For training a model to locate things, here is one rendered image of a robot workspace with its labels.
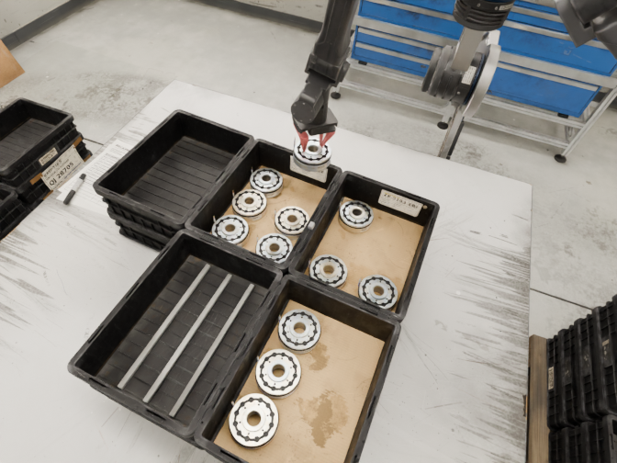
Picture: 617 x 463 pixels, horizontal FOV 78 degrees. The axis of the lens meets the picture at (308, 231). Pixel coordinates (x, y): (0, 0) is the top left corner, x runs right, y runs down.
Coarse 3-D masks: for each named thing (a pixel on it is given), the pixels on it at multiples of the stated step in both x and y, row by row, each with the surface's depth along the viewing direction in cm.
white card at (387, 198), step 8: (384, 192) 114; (384, 200) 116; (392, 200) 115; (400, 200) 113; (408, 200) 112; (392, 208) 117; (400, 208) 116; (408, 208) 114; (416, 208) 113; (416, 216) 115
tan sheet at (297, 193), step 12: (288, 180) 125; (300, 180) 125; (288, 192) 122; (300, 192) 122; (312, 192) 123; (324, 192) 123; (276, 204) 119; (288, 204) 119; (300, 204) 119; (312, 204) 120; (264, 216) 116; (252, 228) 113; (264, 228) 113; (252, 240) 110
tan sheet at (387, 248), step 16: (336, 224) 116; (384, 224) 117; (400, 224) 117; (416, 224) 118; (336, 240) 112; (352, 240) 113; (368, 240) 113; (384, 240) 113; (400, 240) 114; (416, 240) 114; (352, 256) 109; (368, 256) 110; (384, 256) 110; (400, 256) 110; (352, 272) 106; (368, 272) 106; (384, 272) 107; (400, 272) 107; (352, 288) 103; (400, 288) 104
